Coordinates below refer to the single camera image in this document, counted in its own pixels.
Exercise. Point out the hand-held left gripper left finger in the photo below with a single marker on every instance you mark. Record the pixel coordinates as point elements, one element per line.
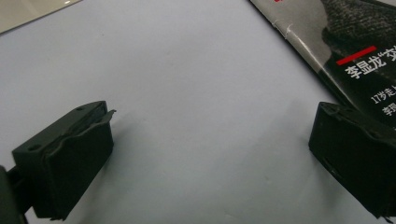
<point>71,158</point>

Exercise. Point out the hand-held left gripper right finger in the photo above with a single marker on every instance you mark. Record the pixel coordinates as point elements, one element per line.
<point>358,155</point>

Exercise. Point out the glossy black and grey magazine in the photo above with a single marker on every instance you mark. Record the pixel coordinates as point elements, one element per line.
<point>351,40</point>

